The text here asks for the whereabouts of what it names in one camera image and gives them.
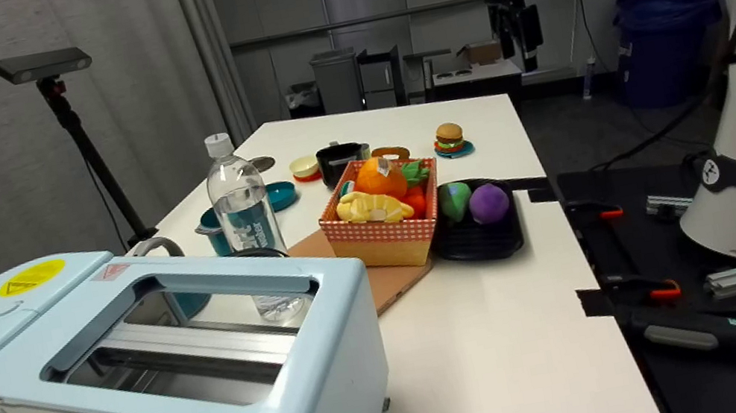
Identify white toy stove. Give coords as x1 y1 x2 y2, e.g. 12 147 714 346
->
428 56 526 106

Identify toy burger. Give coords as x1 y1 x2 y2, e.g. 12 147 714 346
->
433 120 468 154

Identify green plush toy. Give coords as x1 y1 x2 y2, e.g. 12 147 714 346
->
399 158 433 190

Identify purple plush toy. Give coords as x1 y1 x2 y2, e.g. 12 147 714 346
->
465 179 514 228

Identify green pear toy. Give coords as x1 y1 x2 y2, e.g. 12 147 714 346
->
436 179 478 227

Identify red plush toy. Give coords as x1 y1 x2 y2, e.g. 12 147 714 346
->
399 183 432 223

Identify orange toy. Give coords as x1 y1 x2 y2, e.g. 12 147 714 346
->
350 151 411 207

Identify black pot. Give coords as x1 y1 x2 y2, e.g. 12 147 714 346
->
313 136 377 192

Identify yellow plush toy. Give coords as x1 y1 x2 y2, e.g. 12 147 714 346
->
333 181 417 233

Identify teal pot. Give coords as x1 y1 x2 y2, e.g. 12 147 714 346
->
150 194 296 324

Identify cardboard box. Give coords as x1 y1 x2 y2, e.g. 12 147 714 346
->
455 37 505 70

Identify small teal plate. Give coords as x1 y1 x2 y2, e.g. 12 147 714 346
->
433 136 477 163

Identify black cabinet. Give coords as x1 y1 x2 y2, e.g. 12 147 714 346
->
355 43 410 113

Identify blue barrel bin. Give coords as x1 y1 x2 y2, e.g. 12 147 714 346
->
607 0 736 115

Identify grey trash bin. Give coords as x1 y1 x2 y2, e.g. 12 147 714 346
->
308 46 368 119

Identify orange black clamp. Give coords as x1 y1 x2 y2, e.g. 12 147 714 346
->
599 264 685 315
562 191 627 230

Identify black grill tray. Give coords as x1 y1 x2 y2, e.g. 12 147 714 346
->
421 164 563 271

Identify red checkered basket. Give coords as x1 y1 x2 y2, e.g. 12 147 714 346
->
309 145 456 283

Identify cream bowl on red plate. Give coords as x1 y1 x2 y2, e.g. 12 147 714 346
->
287 152 324 186

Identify brown cutting board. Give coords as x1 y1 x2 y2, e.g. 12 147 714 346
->
283 209 441 330

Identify teal lid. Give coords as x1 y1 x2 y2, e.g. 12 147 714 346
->
263 178 301 215

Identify dark round coaster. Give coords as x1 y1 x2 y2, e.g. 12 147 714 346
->
247 153 277 176

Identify grey curtain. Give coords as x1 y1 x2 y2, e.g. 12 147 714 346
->
172 0 260 154

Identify clear water bottle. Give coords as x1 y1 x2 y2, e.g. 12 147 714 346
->
198 122 313 331

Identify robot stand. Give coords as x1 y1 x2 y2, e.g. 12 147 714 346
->
525 138 736 413

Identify light blue toaster oven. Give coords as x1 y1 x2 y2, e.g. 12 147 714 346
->
0 200 398 413

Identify brown wooden handle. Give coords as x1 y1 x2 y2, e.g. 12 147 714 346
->
370 142 413 168

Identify camera on tripod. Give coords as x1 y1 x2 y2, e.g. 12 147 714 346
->
0 37 161 268

